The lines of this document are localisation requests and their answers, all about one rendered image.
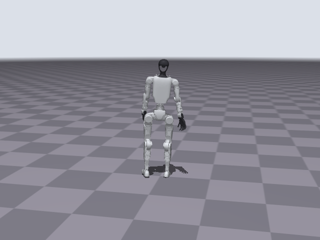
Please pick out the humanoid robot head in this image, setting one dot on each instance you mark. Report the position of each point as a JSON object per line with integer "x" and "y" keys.
{"x": 163, "y": 63}

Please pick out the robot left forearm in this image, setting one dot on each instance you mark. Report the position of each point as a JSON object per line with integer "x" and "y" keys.
{"x": 144, "y": 104}

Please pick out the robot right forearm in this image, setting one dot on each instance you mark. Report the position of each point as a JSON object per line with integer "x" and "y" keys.
{"x": 179, "y": 108}

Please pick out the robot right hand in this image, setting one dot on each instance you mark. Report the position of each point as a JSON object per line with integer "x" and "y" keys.
{"x": 182, "y": 122}

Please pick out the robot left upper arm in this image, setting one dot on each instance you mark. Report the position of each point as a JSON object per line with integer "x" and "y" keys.
{"x": 148, "y": 82}

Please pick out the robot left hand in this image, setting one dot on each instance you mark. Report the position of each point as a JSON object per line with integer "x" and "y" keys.
{"x": 143, "y": 115}

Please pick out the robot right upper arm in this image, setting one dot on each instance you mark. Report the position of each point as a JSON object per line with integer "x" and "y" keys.
{"x": 176, "y": 89}

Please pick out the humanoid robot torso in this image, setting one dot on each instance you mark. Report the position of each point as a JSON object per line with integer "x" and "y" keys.
{"x": 161, "y": 90}

